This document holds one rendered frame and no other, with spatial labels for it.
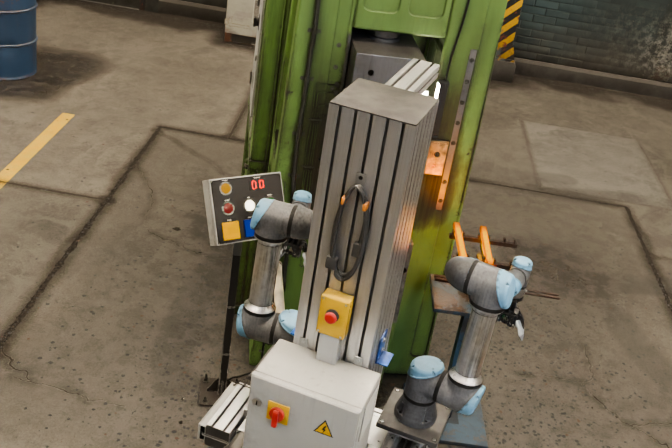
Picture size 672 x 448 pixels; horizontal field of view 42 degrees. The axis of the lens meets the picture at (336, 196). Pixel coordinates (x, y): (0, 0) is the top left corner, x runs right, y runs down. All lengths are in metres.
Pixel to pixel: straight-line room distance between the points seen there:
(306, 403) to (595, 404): 2.65
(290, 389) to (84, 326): 2.43
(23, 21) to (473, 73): 4.77
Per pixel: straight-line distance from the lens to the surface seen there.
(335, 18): 3.83
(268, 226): 3.04
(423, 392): 3.12
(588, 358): 5.35
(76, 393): 4.46
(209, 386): 4.45
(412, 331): 4.62
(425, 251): 4.36
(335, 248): 2.56
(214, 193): 3.75
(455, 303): 4.09
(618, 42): 10.10
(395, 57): 3.76
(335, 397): 2.60
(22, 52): 8.00
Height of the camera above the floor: 2.87
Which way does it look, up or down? 26 degrees down
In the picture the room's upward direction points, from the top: 9 degrees clockwise
